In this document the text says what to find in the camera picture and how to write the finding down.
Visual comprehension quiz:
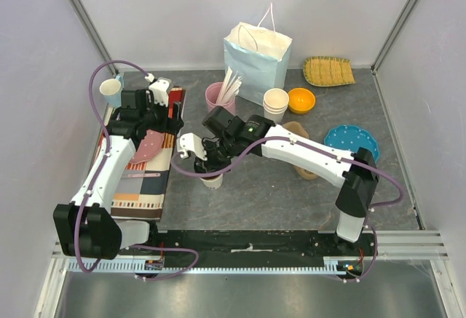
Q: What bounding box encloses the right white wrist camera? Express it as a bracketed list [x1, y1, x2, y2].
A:
[176, 132, 207, 161]

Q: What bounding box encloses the brown cardboard cup carrier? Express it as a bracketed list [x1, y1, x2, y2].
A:
[283, 122, 309, 139]

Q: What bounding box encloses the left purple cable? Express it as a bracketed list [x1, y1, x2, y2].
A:
[74, 60, 200, 282]

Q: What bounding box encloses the orange plastic bowl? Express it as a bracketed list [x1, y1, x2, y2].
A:
[288, 87, 316, 114]

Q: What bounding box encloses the colourful patchwork placemat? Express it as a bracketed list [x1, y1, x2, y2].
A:
[90, 85, 187, 220]

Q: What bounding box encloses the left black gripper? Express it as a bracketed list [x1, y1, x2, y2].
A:
[141, 94, 183, 136]

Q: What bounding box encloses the white cable duct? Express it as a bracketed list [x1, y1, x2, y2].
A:
[67, 256, 363, 274]

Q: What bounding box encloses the woven bamboo tray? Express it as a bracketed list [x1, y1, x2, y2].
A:
[303, 56, 355, 87]

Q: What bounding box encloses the light blue mug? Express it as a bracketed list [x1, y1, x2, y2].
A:
[99, 75, 124, 108]

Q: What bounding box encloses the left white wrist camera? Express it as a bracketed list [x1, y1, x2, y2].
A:
[149, 77, 173, 107]

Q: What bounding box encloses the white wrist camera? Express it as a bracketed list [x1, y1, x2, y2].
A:
[176, 132, 207, 161]
[149, 77, 173, 107]

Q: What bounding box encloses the pink flat stick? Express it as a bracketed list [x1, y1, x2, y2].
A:
[124, 172, 161, 178]

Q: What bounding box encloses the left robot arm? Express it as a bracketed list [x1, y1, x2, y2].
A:
[53, 89, 183, 260]

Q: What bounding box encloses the white paper coffee cup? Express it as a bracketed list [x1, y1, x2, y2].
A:
[201, 176, 223, 190]

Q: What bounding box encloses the black coffee cup lid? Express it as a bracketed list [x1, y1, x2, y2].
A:
[198, 172, 223, 180]

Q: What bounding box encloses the pink cylindrical cup holder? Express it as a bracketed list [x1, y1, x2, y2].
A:
[205, 82, 236, 115]

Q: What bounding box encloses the light blue paper bag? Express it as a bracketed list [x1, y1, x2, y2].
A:
[224, 22, 293, 105]

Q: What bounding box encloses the blue dotted plate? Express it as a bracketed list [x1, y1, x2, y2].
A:
[323, 124, 379, 162]

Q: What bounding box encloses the stack of white paper cups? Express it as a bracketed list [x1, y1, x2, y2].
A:
[263, 88, 289, 124]

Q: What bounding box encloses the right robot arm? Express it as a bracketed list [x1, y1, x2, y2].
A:
[193, 106, 379, 255]

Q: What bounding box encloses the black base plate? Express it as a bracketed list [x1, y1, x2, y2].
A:
[118, 228, 378, 270]

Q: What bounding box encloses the pink dotted plate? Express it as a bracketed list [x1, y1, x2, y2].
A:
[130, 130, 165, 164]

